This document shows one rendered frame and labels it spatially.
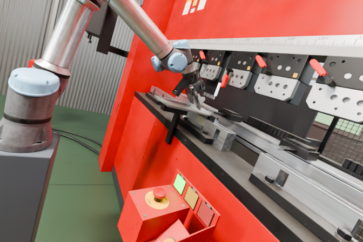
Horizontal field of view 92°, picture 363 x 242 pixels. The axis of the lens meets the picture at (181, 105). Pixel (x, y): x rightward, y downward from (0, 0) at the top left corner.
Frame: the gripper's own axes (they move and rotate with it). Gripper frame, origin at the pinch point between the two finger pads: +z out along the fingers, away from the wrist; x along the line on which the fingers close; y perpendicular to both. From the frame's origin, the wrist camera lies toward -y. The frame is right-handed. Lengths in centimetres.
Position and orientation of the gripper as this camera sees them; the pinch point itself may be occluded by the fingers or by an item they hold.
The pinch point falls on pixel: (195, 106)
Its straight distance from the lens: 97.8
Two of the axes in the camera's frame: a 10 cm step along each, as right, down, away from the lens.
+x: -4.7, -3.0, 8.3
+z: 2.9, 8.4, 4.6
